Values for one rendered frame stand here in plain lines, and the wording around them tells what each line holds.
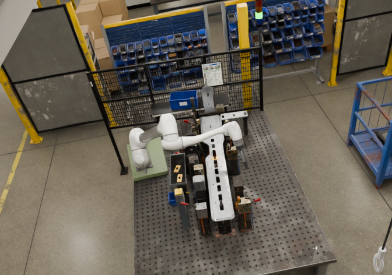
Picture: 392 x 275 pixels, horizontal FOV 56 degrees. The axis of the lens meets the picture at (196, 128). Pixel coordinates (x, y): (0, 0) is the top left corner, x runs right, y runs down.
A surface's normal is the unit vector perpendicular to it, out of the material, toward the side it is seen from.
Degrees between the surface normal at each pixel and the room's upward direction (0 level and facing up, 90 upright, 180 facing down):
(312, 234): 0
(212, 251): 0
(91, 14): 90
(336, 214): 0
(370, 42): 90
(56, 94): 89
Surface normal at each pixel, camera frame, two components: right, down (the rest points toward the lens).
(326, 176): -0.14, -0.76
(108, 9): 0.06, 0.63
